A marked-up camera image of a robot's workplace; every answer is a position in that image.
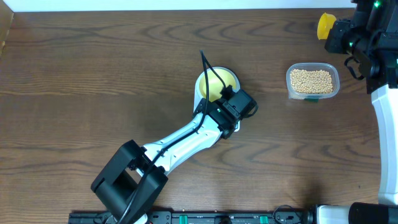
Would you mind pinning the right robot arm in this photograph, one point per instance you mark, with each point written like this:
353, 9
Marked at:
369, 38

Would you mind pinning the green tape label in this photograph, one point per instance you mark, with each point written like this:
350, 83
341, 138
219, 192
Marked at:
314, 100

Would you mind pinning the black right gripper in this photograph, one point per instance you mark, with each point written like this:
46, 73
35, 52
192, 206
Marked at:
333, 43

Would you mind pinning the white digital kitchen scale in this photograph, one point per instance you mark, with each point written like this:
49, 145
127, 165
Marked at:
199, 93

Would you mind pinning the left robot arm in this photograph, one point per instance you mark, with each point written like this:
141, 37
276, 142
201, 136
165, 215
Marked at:
133, 178

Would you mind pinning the yellow measuring scoop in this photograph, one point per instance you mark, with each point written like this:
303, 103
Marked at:
325, 24

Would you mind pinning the soybeans pile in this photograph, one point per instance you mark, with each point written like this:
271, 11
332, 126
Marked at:
311, 82

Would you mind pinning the yellow plastic bowl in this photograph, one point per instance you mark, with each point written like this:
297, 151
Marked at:
214, 82

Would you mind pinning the clear plastic container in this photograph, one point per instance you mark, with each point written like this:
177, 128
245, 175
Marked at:
311, 67

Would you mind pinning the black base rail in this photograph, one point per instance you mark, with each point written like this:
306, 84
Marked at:
167, 217

